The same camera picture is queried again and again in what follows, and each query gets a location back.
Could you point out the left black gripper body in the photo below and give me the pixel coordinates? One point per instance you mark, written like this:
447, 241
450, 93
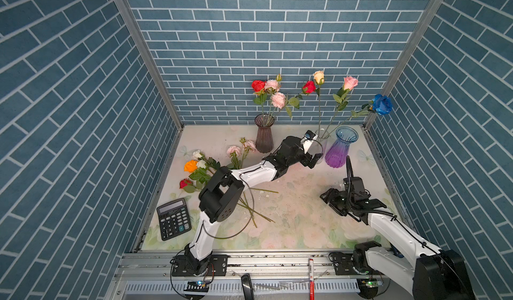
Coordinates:
298, 157

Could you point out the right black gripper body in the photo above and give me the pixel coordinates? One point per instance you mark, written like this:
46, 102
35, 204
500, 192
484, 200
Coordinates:
349, 202

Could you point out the dark purple ribbed vase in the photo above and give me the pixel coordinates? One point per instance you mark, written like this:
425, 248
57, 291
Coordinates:
264, 141

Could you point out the clear ribbed glass vase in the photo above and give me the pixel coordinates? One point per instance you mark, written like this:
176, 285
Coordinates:
322, 146

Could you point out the blue purple gradient vase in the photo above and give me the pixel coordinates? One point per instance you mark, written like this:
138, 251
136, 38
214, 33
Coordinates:
337, 154

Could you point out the pink peony spray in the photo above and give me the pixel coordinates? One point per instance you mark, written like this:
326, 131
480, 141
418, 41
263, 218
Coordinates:
237, 155
277, 100

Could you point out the light pink rose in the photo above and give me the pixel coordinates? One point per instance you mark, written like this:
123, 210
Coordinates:
350, 82

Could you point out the cream white rose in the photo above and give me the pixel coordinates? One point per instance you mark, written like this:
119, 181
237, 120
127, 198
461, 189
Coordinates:
319, 80

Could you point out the small white flower spray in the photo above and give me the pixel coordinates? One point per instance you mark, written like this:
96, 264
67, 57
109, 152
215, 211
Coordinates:
205, 162

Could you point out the blue rose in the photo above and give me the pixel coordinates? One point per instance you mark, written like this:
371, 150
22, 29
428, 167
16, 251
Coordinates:
380, 105

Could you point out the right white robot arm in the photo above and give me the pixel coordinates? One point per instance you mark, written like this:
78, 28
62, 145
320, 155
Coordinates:
418, 266

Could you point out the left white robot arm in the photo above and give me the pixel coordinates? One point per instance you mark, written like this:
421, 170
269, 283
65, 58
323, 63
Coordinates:
218, 199

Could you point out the red marker pen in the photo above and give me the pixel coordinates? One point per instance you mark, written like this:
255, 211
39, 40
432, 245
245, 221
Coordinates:
310, 267

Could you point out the orange rose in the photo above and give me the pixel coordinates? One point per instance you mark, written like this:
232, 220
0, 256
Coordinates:
191, 166

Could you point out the black calculator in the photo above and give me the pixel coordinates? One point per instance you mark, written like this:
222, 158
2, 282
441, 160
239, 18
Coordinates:
174, 219

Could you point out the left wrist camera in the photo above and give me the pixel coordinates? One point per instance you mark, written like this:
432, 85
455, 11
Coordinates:
307, 141

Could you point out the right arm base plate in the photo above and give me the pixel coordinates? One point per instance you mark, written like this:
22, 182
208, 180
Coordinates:
343, 265

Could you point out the black handle object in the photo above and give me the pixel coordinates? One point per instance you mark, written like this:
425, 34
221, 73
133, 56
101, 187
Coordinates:
247, 287

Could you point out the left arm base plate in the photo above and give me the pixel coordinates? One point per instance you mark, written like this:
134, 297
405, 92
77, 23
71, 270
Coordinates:
188, 266

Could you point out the aluminium front rail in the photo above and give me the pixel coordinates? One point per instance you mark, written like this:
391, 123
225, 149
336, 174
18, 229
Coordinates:
155, 266

